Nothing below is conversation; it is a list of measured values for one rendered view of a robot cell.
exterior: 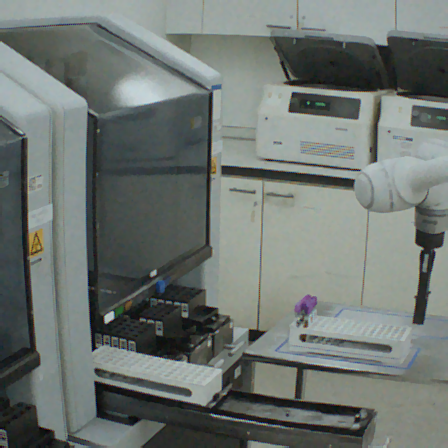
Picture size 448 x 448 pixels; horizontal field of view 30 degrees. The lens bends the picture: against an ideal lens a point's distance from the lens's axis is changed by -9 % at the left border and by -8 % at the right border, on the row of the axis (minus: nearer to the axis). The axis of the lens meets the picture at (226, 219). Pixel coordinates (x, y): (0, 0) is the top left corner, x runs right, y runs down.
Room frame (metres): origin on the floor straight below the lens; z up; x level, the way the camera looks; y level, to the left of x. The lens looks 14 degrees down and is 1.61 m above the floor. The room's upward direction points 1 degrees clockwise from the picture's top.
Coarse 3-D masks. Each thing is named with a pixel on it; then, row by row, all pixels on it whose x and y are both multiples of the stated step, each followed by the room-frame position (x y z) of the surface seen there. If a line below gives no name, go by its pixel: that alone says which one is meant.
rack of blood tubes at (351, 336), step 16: (320, 320) 2.02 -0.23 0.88; (336, 320) 2.02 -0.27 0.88; (352, 320) 2.01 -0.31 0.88; (320, 336) 2.00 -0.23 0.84; (336, 336) 1.92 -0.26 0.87; (352, 336) 1.91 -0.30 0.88; (368, 336) 1.90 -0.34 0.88; (384, 336) 1.90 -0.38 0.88; (400, 336) 1.90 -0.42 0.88; (304, 352) 1.95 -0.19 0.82; (320, 352) 1.94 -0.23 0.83; (336, 352) 1.92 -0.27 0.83; (352, 352) 1.91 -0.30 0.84; (368, 352) 1.89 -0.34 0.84; (384, 352) 1.93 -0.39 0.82; (400, 352) 1.86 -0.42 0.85
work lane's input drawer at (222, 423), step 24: (96, 384) 1.73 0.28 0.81; (120, 408) 1.70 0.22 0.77; (144, 408) 1.68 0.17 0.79; (168, 408) 1.66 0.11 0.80; (192, 408) 1.65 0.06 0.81; (216, 408) 1.63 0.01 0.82; (240, 408) 1.66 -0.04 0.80; (264, 408) 1.66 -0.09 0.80; (288, 408) 1.66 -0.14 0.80; (312, 408) 1.66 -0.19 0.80; (336, 408) 1.65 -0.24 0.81; (360, 408) 1.63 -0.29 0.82; (216, 432) 1.62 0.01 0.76; (240, 432) 1.60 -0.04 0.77; (264, 432) 1.58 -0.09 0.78; (288, 432) 1.56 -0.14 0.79; (312, 432) 1.54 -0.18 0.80; (336, 432) 1.53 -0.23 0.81; (360, 432) 1.52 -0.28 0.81
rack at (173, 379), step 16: (96, 352) 1.80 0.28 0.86; (112, 352) 1.81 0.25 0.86; (128, 352) 1.82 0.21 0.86; (96, 368) 1.79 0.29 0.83; (112, 368) 1.72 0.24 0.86; (128, 368) 1.73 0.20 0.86; (144, 368) 1.73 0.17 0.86; (160, 368) 1.74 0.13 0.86; (176, 368) 1.75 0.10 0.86; (192, 368) 1.74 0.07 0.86; (208, 368) 1.74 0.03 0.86; (112, 384) 1.72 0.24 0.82; (128, 384) 1.71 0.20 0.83; (144, 384) 1.76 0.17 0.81; (160, 384) 1.77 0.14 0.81; (176, 384) 1.67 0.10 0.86; (192, 384) 1.66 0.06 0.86; (208, 384) 1.66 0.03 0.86; (192, 400) 1.66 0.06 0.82; (208, 400) 1.66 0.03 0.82
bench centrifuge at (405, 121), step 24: (408, 48) 4.07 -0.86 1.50; (432, 48) 4.00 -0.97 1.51; (408, 72) 4.24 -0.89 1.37; (432, 72) 4.17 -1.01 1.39; (384, 96) 3.97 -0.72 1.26; (408, 96) 4.27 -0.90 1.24; (432, 96) 4.33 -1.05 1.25; (384, 120) 3.89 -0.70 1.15; (408, 120) 3.86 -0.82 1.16; (432, 120) 3.82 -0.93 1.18; (384, 144) 3.87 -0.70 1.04; (408, 144) 3.83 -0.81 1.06
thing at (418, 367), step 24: (336, 312) 2.25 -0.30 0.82; (360, 312) 2.24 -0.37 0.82; (384, 312) 2.24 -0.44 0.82; (408, 312) 2.24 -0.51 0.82; (264, 336) 2.07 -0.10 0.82; (288, 336) 2.07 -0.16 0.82; (432, 336) 2.04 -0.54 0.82; (264, 360) 1.93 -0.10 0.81; (288, 360) 1.91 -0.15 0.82; (312, 360) 1.90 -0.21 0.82; (336, 360) 1.90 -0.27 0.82; (360, 360) 1.89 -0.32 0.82; (408, 360) 1.88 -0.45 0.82; (432, 360) 1.87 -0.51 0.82; (432, 384) 1.76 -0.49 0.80
